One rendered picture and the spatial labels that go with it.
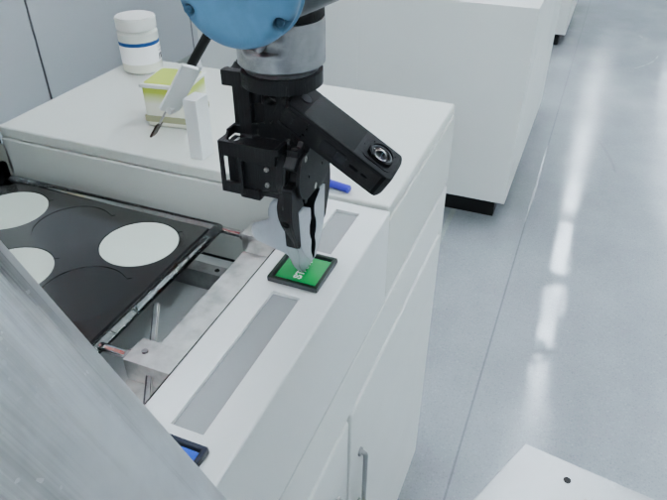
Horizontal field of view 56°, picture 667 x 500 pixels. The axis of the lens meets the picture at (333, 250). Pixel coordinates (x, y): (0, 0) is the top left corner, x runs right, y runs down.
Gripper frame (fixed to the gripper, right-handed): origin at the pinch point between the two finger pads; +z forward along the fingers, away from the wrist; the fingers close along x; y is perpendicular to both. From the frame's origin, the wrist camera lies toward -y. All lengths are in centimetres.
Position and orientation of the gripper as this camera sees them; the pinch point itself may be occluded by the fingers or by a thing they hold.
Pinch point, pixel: (309, 261)
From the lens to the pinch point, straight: 64.8
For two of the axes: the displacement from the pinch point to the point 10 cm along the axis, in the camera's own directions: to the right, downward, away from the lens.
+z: 0.0, 8.2, 5.8
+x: -3.8, 5.3, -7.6
